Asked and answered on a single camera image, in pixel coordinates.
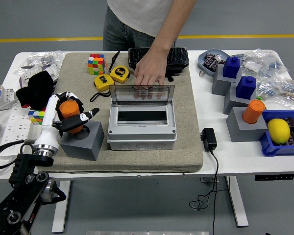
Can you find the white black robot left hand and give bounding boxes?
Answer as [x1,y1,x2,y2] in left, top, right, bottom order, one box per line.
[33,92,100,151]

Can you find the clear bag mixed resistors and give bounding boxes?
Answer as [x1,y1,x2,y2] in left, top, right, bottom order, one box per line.
[256,74,294,110]

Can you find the clear bag white parts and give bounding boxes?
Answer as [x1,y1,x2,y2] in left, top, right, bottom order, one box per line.
[237,48,268,75]

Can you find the white table leg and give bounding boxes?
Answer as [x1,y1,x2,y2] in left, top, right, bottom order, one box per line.
[225,176,249,228]
[51,180,72,233]

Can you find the colourful puzzle cube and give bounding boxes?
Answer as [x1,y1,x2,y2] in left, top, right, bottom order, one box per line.
[87,53,107,76]
[28,106,49,126]

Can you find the clear bags small parts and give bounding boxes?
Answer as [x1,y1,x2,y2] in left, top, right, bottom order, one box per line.
[19,50,67,74]

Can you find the white circuit breaker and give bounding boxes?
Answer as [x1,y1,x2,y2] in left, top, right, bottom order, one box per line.
[0,85,17,103]

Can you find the clear bag blue resistors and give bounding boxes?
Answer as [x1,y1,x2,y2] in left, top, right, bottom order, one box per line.
[259,51,289,79]

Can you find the orange cylinder battery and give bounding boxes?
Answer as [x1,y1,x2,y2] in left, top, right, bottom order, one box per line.
[242,99,266,124]
[58,100,84,134]

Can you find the dark wrapped candy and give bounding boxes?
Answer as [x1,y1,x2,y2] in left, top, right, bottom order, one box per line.
[202,58,220,73]
[204,53,223,62]

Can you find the yellow tape measure black strap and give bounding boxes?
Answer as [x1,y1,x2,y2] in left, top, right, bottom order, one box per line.
[90,74,116,103]

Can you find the white power strip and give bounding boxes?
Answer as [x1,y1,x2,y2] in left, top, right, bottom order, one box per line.
[0,104,44,157]

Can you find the person's left hand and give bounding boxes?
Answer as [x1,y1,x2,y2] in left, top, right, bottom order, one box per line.
[133,50,169,100]

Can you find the yellow lemon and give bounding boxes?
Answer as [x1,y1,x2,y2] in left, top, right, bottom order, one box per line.
[267,118,291,144]

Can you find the white switch panel package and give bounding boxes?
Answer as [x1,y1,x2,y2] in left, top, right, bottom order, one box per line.
[19,64,60,88]

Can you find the metal table bracket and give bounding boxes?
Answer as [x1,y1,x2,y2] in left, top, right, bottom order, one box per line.
[200,176,220,183]

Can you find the blue plastic bin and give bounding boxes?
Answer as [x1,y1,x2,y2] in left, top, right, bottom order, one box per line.
[259,109,294,157]

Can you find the blue-grey oval dish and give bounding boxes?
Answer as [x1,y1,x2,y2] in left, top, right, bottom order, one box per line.
[197,48,232,74]

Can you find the blue plastic block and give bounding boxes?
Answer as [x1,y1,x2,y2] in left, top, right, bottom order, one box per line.
[235,75,257,100]
[222,56,241,79]

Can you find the black tweezers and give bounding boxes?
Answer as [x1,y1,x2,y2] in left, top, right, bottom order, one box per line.
[109,50,121,74]

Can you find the black rectangular case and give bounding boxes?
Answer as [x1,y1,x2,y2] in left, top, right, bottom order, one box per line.
[128,47,189,82]

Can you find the yellow tape measure 5m print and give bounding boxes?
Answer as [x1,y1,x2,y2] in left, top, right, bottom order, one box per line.
[109,65,131,85]

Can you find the black adapter cord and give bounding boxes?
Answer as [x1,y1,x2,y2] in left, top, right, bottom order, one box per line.
[188,149,230,235]

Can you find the black table control panel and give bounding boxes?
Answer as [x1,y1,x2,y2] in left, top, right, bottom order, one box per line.
[254,173,294,182]

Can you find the grey block with round hole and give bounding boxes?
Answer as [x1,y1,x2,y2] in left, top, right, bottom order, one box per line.
[59,119,105,162]

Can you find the person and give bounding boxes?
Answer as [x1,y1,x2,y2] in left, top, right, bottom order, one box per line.
[102,0,198,52]

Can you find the grey-brown fabric mat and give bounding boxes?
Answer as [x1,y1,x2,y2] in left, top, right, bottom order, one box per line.
[33,51,204,174]

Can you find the black power adapter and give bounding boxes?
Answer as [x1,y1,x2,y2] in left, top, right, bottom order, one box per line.
[199,127,218,152]

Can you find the black cloth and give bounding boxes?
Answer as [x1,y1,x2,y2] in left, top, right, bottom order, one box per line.
[15,70,55,110]

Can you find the grey junction box clear lid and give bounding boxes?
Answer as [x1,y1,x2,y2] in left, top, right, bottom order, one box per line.
[106,85,178,151]

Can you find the grey holder block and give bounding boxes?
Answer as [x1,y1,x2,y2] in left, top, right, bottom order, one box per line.
[223,82,258,115]
[212,63,243,96]
[226,106,269,142]

